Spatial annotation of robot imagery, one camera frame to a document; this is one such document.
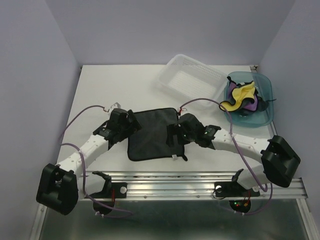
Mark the blue and grey towel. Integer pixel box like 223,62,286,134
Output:
127,107,188,162

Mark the yellow and grey towel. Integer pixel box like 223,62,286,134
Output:
219,81,257,113

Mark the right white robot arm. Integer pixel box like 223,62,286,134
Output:
166,113,301,198

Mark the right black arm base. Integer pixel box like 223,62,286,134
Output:
212,169,261,214

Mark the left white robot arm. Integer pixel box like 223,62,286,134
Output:
36,108,142,215

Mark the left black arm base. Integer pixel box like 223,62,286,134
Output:
90,171,128,217

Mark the white perforated plastic basket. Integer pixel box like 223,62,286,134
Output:
155,54,228,110

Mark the purple and grey towel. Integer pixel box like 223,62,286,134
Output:
226,76,261,113

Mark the dark grey towel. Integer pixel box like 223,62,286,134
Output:
239,95,276,116

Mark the teal translucent plastic bin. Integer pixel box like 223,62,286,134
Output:
221,71,276,128

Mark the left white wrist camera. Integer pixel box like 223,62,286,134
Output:
107,102,122,112

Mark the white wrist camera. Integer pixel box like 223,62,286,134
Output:
177,107,189,116
107,102,122,112

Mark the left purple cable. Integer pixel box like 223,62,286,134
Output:
58,103,135,218

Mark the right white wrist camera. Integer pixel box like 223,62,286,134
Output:
177,107,189,116

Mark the aluminium mounting rail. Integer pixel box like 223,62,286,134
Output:
37,171,308,201

